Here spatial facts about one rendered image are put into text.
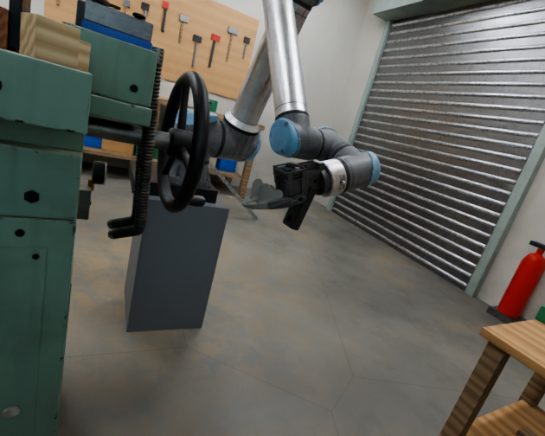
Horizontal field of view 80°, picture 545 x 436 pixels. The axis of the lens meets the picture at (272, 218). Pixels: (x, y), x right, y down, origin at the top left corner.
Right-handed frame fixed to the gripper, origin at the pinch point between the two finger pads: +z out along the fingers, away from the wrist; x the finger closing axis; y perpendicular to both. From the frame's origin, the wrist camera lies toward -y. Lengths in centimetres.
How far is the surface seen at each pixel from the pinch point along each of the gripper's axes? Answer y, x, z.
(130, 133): 18.5, -5.1, 20.5
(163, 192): 4.1, -9.8, 16.2
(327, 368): -88, -14, -35
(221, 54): 38, -325, -118
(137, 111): 23.2, 3.1, 19.3
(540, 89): 0, -70, -269
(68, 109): 26.2, 24.0, 27.7
